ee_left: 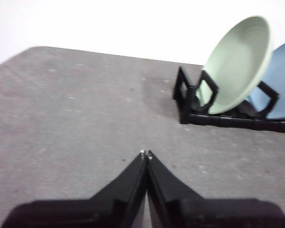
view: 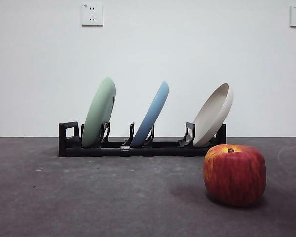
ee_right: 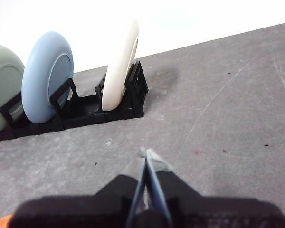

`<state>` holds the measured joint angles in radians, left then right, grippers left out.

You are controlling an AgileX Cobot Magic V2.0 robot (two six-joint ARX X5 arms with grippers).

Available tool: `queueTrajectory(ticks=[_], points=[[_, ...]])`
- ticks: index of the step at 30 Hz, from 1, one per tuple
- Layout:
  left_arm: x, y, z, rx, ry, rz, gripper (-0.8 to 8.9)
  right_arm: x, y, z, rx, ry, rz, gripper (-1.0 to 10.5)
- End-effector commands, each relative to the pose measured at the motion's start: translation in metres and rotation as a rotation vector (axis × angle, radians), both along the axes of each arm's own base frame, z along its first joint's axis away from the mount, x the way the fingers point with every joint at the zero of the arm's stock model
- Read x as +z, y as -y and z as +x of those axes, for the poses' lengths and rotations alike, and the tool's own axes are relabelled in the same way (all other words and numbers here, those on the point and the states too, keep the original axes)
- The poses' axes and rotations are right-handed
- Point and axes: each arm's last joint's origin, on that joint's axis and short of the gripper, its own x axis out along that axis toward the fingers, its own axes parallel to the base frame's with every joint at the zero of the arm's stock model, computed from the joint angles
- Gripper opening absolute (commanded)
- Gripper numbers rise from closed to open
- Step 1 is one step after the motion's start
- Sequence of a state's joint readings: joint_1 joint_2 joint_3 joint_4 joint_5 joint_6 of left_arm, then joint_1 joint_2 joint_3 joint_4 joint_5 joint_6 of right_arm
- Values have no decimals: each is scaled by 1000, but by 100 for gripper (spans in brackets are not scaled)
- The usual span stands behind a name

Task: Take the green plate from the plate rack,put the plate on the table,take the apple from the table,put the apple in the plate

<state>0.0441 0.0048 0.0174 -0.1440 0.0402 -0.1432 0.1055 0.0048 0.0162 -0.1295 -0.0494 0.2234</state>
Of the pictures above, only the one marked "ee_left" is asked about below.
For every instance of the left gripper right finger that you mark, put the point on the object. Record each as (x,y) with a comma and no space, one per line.
(192,211)

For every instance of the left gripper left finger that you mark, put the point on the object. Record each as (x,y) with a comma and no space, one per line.
(104,211)

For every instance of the green plate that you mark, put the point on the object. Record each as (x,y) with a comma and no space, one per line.
(237,64)

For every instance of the black plate rack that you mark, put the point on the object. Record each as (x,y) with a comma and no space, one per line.
(228,120)

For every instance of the blue plate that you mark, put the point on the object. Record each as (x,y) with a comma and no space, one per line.
(283,71)

